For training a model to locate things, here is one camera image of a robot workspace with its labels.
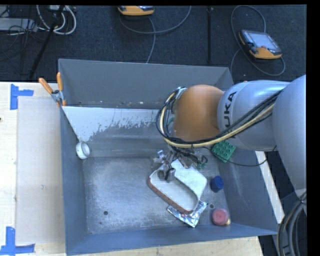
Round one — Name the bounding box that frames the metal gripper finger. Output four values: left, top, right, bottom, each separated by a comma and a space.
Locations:
157, 167, 177, 183
150, 149, 168, 166

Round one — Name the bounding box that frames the green studded toy brick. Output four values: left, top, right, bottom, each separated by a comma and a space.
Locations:
210, 139, 237, 164

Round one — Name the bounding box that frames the blue bottle cap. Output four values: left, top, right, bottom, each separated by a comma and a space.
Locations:
209, 175, 225, 193

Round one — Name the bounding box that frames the silver foil packet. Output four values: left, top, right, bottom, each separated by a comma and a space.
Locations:
166, 199, 209, 229

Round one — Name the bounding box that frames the grey metal bin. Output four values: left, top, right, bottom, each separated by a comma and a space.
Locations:
57, 58, 280, 256

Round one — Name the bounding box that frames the red round toy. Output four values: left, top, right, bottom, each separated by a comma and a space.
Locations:
211, 207, 232, 227

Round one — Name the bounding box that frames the white cup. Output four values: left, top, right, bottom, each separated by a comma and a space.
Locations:
75, 140, 91, 160

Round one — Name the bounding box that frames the pale wood flat board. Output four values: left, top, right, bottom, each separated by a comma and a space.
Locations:
14, 95, 66, 248

